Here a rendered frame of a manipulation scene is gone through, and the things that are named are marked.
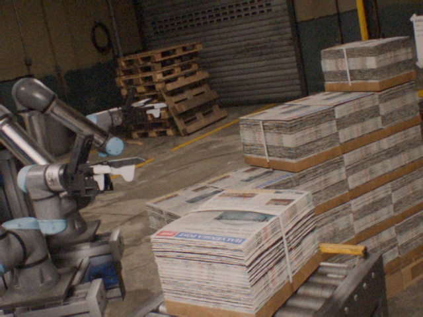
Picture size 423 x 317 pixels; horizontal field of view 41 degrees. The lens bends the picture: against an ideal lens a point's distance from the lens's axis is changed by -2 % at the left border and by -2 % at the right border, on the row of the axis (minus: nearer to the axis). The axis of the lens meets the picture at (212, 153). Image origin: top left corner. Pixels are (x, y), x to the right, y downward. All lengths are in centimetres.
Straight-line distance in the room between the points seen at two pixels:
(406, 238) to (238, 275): 187
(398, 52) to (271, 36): 700
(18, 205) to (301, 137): 122
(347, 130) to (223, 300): 146
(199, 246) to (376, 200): 165
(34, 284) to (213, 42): 892
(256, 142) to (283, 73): 722
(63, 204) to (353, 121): 157
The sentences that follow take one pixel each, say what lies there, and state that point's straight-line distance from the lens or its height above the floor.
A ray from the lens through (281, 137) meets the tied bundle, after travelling 253.
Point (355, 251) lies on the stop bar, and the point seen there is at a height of 81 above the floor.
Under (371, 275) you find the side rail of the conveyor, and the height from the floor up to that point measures 78.
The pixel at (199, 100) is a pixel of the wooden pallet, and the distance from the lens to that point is 900.
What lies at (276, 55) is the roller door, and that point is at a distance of 989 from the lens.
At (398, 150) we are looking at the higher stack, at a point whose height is 74.
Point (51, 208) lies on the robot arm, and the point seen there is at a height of 114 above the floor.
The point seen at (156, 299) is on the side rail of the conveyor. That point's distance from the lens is 169.
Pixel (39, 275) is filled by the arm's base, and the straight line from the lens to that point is 191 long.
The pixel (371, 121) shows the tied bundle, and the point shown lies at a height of 94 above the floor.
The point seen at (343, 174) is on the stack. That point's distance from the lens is 273.
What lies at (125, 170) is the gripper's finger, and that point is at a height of 121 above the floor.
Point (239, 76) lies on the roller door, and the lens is 1033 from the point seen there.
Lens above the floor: 152
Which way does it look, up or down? 12 degrees down
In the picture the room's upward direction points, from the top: 11 degrees counter-clockwise
